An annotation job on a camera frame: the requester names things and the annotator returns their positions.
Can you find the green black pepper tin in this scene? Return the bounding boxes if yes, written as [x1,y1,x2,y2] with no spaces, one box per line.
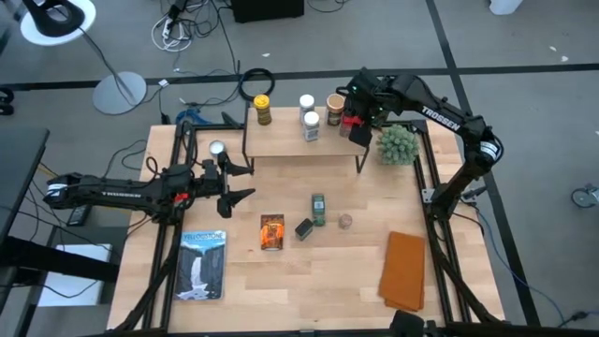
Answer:
[294,217,315,242]

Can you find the potted green succulent plant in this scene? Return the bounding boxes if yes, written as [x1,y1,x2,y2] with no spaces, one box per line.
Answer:
[375,124,421,167]

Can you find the green lid oregano glass jar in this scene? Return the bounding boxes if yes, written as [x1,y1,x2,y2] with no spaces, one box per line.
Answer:
[311,193,328,228]

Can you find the black power adapter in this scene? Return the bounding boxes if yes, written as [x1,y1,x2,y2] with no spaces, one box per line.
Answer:
[66,204,93,227]

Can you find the black box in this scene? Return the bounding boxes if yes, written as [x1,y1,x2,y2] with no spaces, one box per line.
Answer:
[231,0,305,23]

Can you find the yellow lid spice jar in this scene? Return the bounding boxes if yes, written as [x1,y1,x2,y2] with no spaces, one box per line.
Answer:
[253,94,273,126]

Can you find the white floor lamp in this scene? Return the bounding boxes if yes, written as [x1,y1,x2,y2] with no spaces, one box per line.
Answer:
[21,0,148,116]

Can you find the white box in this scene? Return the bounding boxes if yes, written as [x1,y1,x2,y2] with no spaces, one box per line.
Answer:
[37,242,114,308]

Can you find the black aluminium frame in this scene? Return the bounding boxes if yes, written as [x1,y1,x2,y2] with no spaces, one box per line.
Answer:
[107,119,506,337]

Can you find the red patterned paprika tin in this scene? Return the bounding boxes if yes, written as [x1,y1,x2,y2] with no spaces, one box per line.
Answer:
[339,113,365,139]

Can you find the grey caster wheel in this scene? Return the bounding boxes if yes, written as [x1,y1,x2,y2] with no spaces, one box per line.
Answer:
[570,183,599,210]

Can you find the wooden shelf black metal legs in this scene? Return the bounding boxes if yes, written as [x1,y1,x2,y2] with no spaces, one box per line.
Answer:
[241,106,372,175]

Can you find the blue cable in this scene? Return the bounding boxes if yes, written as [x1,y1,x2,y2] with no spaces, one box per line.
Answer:
[475,209,568,325]
[176,108,208,126]

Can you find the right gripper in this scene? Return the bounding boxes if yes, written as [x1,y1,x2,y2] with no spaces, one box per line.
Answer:
[336,69,392,149]

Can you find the orange folded cloth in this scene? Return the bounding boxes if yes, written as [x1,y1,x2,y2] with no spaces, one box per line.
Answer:
[377,230,428,313]

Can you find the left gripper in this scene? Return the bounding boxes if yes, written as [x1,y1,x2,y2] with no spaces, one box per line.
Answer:
[189,151,257,220]

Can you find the orange taco mix packet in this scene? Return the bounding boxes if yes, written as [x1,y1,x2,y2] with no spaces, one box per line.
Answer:
[259,213,285,252]

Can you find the white container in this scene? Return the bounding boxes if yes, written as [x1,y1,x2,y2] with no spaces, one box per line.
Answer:
[489,0,524,16]

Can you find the gold lid spice jar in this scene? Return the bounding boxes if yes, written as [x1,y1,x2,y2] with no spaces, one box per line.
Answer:
[326,93,346,127]

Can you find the black desk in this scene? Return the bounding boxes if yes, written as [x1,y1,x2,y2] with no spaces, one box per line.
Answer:
[0,128,51,244]

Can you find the coiled black cable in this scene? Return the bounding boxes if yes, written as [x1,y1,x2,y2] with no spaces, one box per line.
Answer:
[238,67,276,102]

